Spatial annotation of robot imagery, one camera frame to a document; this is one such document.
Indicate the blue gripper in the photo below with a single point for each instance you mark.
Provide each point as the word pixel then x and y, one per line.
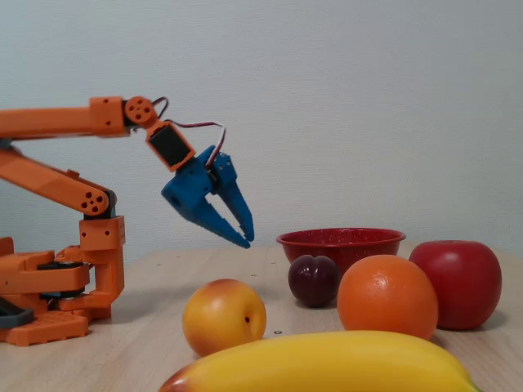
pixel 190 192

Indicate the dark purple plum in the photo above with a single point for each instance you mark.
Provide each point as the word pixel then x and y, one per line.
pixel 312 281

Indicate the orange robot base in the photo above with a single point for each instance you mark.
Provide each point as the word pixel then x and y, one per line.
pixel 102 261

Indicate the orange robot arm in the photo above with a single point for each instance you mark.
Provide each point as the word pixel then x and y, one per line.
pixel 41 122

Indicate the red speckled bowl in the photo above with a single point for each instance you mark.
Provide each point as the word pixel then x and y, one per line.
pixel 343 243

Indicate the yellow orange peach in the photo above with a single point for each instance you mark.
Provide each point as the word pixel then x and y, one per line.
pixel 222 316

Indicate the orange fruit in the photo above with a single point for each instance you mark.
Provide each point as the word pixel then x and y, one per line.
pixel 386 298

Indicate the yellow banana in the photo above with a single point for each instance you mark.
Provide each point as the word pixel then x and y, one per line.
pixel 327 363

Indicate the dark grey table clamp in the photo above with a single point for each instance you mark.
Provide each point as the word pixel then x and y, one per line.
pixel 16 316

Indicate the red apple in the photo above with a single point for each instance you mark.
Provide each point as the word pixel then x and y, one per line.
pixel 461 281

